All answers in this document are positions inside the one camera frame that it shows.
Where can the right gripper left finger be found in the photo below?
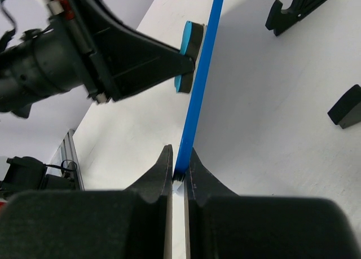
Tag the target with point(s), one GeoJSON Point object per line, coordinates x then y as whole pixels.
{"type": "Point", "coordinates": [130, 223]}

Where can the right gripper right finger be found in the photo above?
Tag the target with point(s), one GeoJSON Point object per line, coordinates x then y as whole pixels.
{"type": "Point", "coordinates": [223, 224]}

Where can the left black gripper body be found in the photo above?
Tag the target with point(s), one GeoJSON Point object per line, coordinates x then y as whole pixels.
{"type": "Point", "coordinates": [80, 49]}

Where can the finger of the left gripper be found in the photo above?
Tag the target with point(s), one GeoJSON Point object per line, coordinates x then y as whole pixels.
{"type": "Point", "coordinates": [121, 61]}

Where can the blue heart-shaped eraser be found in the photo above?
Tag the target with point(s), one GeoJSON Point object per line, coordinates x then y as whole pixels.
{"type": "Point", "coordinates": [191, 47]}

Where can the blue-framed whiteboard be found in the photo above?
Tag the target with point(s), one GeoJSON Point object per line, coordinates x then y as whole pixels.
{"type": "Point", "coordinates": [258, 115]}

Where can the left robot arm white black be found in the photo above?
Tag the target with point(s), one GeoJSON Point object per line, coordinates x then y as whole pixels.
{"type": "Point", "coordinates": [34, 70]}

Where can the aluminium front rail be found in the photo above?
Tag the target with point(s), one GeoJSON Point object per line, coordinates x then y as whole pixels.
{"type": "Point", "coordinates": [69, 160]}

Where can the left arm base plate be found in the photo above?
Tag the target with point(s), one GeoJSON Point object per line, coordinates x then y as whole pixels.
{"type": "Point", "coordinates": [28, 173]}

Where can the wire whiteboard stand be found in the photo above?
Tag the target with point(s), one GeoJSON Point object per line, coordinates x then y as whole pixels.
{"type": "Point", "coordinates": [346, 112]}

